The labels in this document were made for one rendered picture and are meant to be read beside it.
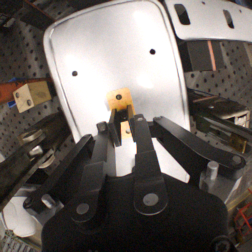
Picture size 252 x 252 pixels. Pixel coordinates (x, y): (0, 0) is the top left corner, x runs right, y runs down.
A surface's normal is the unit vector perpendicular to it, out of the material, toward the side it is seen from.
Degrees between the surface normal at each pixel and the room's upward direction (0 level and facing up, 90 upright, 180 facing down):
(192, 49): 0
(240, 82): 0
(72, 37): 0
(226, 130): 78
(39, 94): 90
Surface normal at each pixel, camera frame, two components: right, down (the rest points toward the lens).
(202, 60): 0.01, 0.37
